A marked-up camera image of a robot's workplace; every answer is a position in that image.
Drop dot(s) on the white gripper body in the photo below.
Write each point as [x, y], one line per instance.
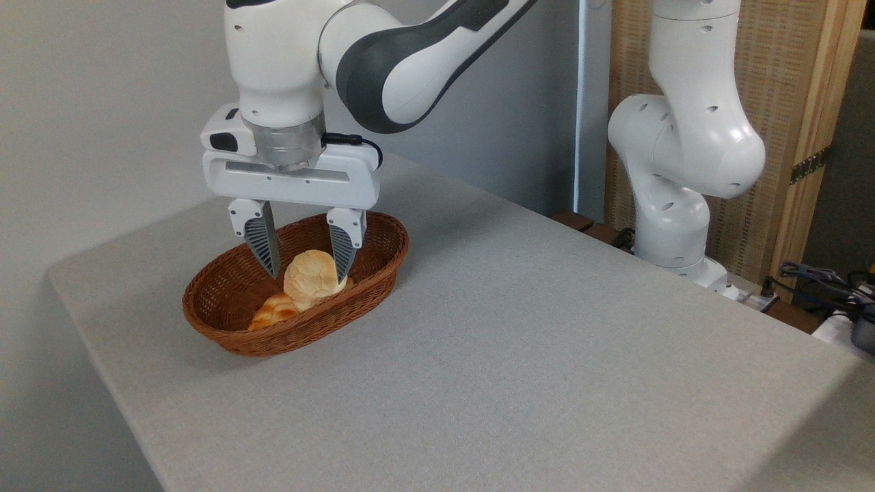
[294, 181]

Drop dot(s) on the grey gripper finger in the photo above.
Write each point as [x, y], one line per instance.
[344, 239]
[260, 236]

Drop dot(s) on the round pale bread roll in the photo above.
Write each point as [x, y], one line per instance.
[311, 277]

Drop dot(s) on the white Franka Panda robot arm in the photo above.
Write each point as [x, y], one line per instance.
[273, 61]

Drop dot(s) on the golden braided bread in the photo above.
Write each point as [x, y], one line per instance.
[273, 313]

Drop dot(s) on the brown wicker basket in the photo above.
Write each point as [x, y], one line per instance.
[225, 301]

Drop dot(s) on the white vertical pole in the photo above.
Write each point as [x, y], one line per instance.
[581, 102]

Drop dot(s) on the wooden woven folding screen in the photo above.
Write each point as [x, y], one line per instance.
[772, 68]

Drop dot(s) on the metal screen hinge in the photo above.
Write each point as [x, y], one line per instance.
[810, 166]

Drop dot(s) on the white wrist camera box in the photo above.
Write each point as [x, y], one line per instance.
[222, 137]

